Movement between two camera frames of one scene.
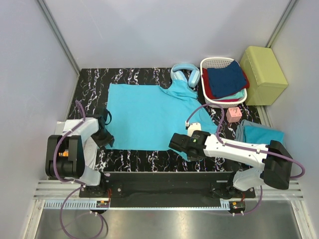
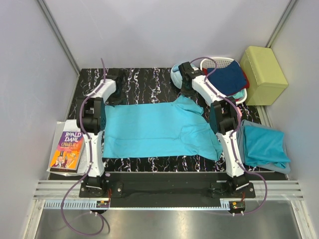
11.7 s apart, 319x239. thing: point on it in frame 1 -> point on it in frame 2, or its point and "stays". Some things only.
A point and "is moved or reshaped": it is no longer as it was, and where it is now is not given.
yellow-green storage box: [267, 80] stays
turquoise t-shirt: [145, 117] is moved or reshaped
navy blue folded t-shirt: [227, 81] stays
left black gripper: [105, 136] -> [118, 93]
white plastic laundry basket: [208, 62] stays
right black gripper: [200, 157] -> [190, 93]
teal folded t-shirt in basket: [239, 95] stays
